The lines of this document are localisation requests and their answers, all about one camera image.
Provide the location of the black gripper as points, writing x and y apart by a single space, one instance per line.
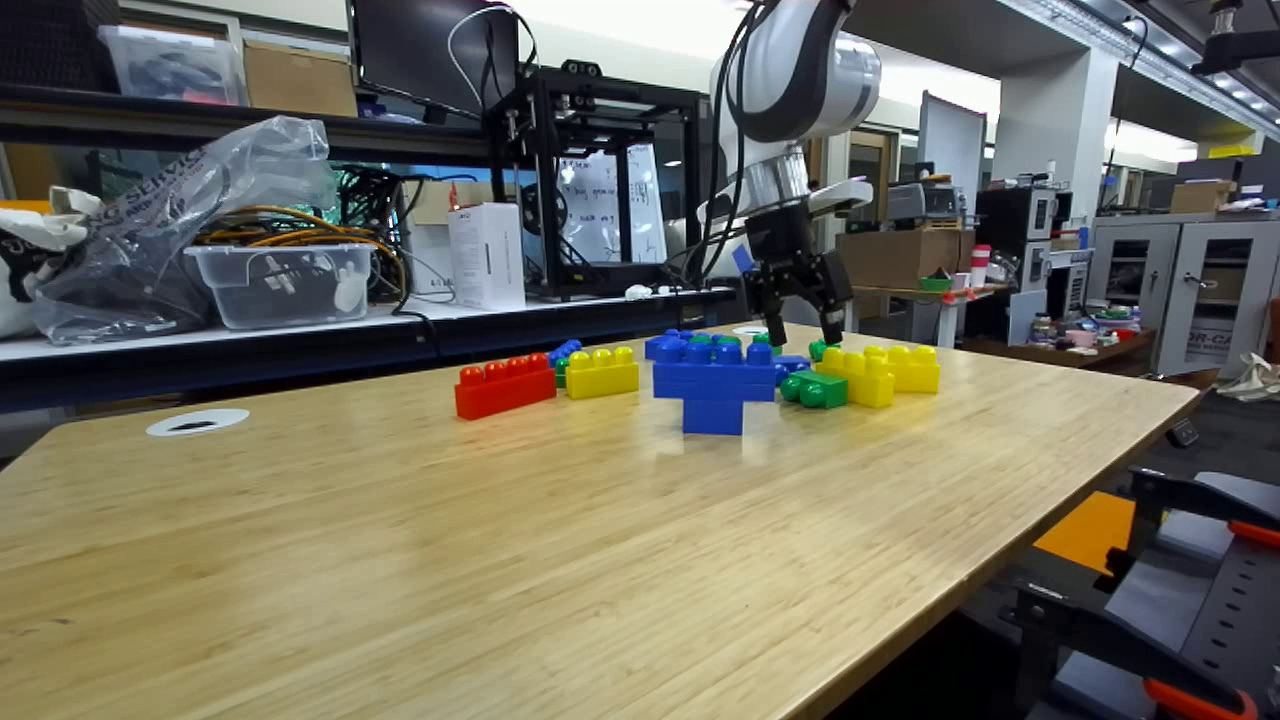
798 243

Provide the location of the green lego brick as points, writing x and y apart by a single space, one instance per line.
816 389
816 349
755 341

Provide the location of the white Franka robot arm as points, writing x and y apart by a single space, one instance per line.
801 67

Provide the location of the long blue lego brick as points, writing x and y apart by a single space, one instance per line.
795 363

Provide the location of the large brown cardboard box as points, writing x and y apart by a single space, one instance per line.
914 260

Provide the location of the stacked blue lego bricks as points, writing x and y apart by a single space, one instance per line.
714 384

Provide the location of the long yellow lego brick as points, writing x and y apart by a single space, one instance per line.
917 371

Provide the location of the short yellow lego brick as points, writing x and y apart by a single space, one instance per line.
603 372

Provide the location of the flat blue lego brick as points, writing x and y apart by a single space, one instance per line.
566 349

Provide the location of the red lego brick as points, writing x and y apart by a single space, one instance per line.
506 384

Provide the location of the white cardboard box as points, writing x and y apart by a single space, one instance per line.
485 257

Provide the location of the orange floor mat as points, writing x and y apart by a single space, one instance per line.
1087 530

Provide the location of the grey metal cabinet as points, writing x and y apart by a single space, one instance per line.
1184 292

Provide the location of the small brown cardboard box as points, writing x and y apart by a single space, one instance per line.
1201 199

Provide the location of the black monitor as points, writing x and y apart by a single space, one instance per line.
424 54

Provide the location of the clear plastic container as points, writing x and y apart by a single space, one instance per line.
281 285

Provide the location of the brown cardboard box on shelf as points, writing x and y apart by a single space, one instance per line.
301 81

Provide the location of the small white table grommet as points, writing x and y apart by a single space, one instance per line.
198 421

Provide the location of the clear plastic bag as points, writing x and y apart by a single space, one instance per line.
162 227

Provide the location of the white workbench top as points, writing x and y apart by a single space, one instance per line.
135 344

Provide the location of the clear storage bin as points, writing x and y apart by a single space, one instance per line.
164 67

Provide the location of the black shelf board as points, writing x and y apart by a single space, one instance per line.
135 120

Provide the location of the black 3D printer frame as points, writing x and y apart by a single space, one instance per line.
555 173

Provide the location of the black overhead camera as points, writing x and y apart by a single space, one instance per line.
1242 45

